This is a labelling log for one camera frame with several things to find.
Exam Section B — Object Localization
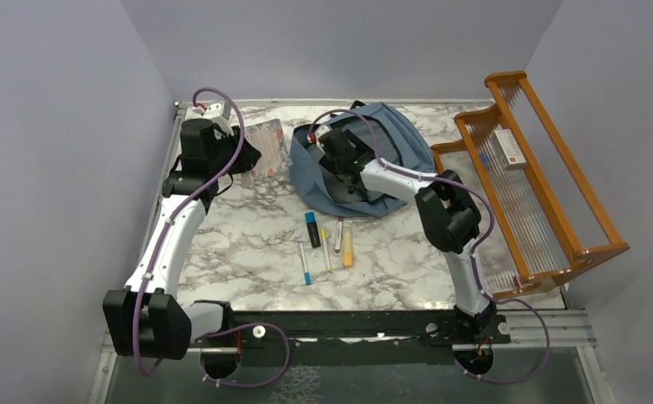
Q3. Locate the wooden wire rack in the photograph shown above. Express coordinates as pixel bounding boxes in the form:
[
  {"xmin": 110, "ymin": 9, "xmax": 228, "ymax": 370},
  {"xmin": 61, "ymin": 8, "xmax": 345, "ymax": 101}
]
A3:
[{"xmin": 431, "ymin": 71, "xmax": 629, "ymax": 299}]

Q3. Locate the white red small box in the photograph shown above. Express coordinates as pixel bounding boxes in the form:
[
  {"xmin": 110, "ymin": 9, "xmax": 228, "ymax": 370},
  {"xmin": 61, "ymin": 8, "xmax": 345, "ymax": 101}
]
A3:
[{"xmin": 492, "ymin": 129, "xmax": 528, "ymax": 171}]

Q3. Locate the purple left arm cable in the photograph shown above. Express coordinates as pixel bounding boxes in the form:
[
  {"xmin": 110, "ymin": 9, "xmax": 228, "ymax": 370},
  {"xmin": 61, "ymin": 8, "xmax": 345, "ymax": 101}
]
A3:
[{"xmin": 131, "ymin": 87, "xmax": 292, "ymax": 391}]

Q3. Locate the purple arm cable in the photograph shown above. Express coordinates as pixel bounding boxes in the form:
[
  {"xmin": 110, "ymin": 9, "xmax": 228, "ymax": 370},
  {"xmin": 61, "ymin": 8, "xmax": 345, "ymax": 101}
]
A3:
[
  {"xmin": 131, "ymin": 87, "xmax": 292, "ymax": 391},
  {"xmin": 306, "ymin": 109, "xmax": 552, "ymax": 387}
]

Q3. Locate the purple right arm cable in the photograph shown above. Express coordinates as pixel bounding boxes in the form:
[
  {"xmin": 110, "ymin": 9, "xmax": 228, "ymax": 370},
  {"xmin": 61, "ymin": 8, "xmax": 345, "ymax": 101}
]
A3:
[{"xmin": 306, "ymin": 109, "xmax": 552, "ymax": 387}]

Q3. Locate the blue capped white pen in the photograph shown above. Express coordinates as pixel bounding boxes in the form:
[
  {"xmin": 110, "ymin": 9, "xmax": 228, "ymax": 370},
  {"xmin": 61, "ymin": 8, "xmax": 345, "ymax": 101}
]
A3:
[{"xmin": 297, "ymin": 241, "xmax": 312, "ymax": 285}]

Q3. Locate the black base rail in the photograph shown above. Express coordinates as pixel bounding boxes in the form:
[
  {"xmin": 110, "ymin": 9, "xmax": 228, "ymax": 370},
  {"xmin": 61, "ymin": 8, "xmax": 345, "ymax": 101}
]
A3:
[{"xmin": 188, "ymin": 310, "xmax": 511, "ymax": 367}]

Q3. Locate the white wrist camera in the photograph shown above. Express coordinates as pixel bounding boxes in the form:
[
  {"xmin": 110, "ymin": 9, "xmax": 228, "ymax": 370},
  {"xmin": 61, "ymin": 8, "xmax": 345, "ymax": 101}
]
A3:
[
  {"xmin": 193, "ymin": 101, "xmax": 233, "ymax": 136},
  {"xmin": 307, "ymin": 125, "xmax": 332, "ymax": 147}
]

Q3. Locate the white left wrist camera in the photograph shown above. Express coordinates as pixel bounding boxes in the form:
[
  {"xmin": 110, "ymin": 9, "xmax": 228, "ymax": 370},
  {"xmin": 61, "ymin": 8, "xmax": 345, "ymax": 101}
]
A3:
[{"xmin": 193, "ymin": 101, "xmax": 233, "ymax": 136}]

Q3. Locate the black blue highlighter marker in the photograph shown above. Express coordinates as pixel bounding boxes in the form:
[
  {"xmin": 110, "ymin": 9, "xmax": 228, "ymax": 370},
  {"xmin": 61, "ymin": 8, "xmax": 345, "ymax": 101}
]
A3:
[{"xmin": 305, "ymin": 211, "xmax": 321, "ymax": 248}]

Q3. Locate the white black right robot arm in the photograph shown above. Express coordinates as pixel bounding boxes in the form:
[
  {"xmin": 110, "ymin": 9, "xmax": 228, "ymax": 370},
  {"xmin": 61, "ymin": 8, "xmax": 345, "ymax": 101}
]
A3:
[{"xmin": 311, "ymin": 129, "xmax": 496, "ymax": 343}]

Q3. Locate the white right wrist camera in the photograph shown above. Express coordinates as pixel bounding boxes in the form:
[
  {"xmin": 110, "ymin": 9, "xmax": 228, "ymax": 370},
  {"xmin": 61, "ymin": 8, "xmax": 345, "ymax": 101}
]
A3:
[{"xmin": 307, "ymin": 125, "xmax": 332, "ymax": 147}]

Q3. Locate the orange highlighter marker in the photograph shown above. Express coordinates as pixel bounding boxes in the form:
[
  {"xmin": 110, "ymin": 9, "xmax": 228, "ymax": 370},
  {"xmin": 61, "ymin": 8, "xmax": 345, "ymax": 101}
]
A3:
[{"xmin": 342, "ymin": 227, "xmax": 354, "ymax": 268}]

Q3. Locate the red capped white pen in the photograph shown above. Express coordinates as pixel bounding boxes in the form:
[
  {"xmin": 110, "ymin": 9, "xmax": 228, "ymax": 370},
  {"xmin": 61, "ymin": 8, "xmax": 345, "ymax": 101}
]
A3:
[{"xmin": 334, "ymin": 216, "xmax": 344, "ymax": 253}]

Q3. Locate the yellow capped white pen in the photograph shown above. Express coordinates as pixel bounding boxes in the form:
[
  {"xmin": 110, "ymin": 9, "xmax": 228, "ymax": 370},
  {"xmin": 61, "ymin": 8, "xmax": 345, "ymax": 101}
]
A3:
[{"xmin": 320, "ymin": 229, "xmax": 332, "ymax": 274}]

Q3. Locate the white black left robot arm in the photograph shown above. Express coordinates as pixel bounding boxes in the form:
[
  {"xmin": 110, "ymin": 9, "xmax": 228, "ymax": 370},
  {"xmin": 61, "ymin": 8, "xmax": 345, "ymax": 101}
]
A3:
[{"xmin": 103, "ymin": 118, "xmax": 261, "ymax": 359}]

